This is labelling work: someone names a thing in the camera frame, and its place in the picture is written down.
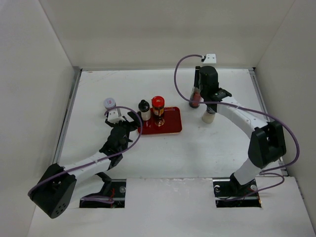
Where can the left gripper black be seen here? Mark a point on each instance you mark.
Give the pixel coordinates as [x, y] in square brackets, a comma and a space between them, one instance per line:
[134, 117]

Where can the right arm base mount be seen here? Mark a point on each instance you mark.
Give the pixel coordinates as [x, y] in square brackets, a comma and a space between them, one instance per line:
[225, 197]

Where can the silver lid white shaker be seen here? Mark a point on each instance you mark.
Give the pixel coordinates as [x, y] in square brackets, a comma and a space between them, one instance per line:
[208, 117]

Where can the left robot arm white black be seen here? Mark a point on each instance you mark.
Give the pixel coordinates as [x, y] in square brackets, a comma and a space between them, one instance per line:
[54, 191]

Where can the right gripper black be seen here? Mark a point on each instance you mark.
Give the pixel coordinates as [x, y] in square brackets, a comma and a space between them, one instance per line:
[197, 76]

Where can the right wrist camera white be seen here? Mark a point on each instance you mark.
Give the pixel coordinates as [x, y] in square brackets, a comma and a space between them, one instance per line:
[209, 59]

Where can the white lid paste jar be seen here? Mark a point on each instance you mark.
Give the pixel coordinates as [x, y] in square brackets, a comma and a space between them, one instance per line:
[109, 103]

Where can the black cap white bottle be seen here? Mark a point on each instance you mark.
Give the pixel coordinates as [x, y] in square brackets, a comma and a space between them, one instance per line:
[144, 108]

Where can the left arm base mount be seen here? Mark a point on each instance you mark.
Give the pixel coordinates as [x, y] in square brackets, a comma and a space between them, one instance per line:
[111, 194]

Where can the tall dark sauce bottle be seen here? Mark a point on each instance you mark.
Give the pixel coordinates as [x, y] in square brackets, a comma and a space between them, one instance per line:
[195, 98]

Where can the red rectangular tray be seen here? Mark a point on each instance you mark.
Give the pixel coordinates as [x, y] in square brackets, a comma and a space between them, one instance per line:
[172, 123]

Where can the red lid chili sauce jar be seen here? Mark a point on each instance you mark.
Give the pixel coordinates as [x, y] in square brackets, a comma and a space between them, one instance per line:
[158, 104]

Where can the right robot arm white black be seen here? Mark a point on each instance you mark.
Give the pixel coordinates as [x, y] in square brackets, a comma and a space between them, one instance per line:
[267, 142]

